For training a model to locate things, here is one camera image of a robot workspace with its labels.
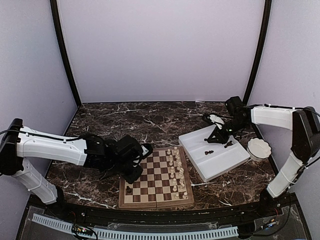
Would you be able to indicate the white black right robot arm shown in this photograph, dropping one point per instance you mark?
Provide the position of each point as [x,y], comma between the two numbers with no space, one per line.
[292,131]

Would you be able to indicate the white divided plastic tray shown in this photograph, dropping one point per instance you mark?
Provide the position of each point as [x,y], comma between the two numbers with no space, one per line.
[212,165]

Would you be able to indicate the white slotted cable duct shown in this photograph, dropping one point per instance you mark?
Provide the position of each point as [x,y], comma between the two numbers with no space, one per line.
[118,231]

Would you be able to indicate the wooden chess board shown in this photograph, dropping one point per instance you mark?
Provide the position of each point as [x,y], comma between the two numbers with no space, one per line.
[147,190]

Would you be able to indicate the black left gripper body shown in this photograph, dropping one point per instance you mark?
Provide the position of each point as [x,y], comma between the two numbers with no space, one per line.
[129,177]

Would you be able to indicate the right black frame post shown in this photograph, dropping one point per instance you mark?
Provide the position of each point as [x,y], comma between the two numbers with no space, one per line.
[259,50]

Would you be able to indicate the dark chess queen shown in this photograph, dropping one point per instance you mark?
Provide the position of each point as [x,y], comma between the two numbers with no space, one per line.
[129,190]

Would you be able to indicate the black front rail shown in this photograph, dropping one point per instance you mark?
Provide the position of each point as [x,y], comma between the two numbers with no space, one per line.
[231,215]

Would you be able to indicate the white scalloped bowl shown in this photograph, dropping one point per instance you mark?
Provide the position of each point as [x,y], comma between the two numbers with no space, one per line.
[258,149]

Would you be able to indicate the white chess piece row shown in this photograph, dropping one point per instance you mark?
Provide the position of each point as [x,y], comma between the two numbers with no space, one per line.
[174,184]

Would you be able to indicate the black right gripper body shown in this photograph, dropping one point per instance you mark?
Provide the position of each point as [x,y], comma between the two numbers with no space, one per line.
[226,136]

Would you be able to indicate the dark pawns pair in tray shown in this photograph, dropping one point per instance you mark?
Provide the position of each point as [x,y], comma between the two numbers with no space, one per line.
[209,152]

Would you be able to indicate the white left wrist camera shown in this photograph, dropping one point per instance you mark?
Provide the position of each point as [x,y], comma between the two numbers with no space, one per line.
[147,150]

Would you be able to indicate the dark pieces cross cluster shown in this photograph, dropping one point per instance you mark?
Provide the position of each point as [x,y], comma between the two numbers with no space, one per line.
[228,144]

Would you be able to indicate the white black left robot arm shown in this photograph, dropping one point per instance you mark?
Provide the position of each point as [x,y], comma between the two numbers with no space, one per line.
[19,143]

